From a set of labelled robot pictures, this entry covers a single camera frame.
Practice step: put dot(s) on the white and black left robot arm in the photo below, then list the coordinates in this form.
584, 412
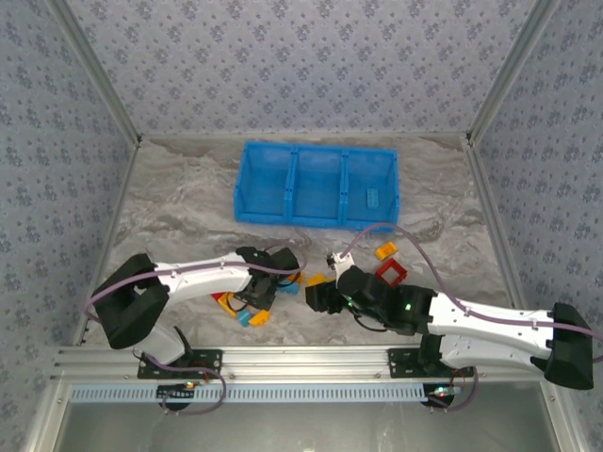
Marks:
202, 285

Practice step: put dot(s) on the small circuit board with LED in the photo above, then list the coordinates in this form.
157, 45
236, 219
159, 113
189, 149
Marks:
438, 398
176, 394

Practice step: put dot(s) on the grey sheet metal panel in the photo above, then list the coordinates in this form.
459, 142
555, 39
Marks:
301, 428

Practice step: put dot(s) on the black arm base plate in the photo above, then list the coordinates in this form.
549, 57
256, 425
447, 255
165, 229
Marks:
405, 362
207, 360

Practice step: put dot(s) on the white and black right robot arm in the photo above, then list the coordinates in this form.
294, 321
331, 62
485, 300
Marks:
494, 339

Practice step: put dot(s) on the aluminium extrusion mounting rail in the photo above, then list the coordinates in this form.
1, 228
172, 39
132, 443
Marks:
301, 362

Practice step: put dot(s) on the yellow round disc lego piece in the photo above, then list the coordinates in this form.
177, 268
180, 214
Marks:
260, 318

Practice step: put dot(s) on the red lego window frame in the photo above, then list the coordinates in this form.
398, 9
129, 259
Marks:
382, 273

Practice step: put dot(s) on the red lego brick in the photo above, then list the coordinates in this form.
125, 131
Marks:
217, 296

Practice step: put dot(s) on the blue three-compartment plastic bin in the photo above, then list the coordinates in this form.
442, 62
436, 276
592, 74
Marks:
315, 188

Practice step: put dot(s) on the aluminium frame bar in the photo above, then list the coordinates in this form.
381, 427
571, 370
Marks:
103, 80
492, 212
125, 188
44, 424
504, 80
563, 424

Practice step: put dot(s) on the yellow half-round lego brick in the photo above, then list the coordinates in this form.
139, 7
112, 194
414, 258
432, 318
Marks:
386, 250

